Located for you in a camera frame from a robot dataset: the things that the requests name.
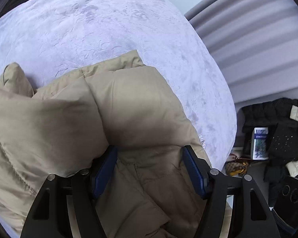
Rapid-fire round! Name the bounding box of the blue white box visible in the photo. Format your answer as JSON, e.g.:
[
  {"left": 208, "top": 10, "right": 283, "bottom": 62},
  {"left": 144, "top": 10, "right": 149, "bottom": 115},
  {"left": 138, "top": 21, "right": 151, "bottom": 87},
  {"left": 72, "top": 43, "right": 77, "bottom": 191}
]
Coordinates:
[{"left": 251, "top": 127, "right": 268, "bottom": 160}]

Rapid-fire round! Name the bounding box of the beige puffer down jacket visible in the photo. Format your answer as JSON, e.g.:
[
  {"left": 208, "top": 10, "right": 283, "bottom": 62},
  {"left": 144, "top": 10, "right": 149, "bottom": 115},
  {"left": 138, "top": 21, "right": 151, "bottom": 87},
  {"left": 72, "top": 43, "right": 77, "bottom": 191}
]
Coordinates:
[{"left": 0, "top": 51, "right": 207, "bottom": 237}]

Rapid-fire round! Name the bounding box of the brown patterned bag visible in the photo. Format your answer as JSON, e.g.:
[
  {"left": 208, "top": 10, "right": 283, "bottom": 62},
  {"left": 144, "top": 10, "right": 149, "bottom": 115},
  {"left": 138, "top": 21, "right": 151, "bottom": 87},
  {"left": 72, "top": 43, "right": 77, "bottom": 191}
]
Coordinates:
[{"left": 224, "top": 154, "right": 249, "bottom": 177}]

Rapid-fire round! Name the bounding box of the black box with rings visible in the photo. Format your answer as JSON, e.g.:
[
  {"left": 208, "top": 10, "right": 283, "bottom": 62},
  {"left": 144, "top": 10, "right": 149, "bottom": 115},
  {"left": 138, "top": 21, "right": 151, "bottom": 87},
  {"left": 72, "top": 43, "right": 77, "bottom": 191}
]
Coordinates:
[{"left": 272, "top": 176, "right": 298, "bottom": 234}]

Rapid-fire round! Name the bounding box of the black sequin clothing pile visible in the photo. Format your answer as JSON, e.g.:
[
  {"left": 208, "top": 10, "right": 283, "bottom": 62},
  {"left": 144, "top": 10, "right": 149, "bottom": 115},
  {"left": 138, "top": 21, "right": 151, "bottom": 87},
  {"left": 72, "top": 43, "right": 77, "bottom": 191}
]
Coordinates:
[{"left": 241, "top": 98, "right": 298, "bottom": 207}]

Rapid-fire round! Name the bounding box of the lavender embossed bed blanket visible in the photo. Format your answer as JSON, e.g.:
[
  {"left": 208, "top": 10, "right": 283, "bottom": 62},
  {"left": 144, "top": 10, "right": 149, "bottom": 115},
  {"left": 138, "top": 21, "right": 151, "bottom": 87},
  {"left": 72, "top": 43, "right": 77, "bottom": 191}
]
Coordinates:
[{"left": 0, "top": 0, "right": 237, "bottom": 169}]

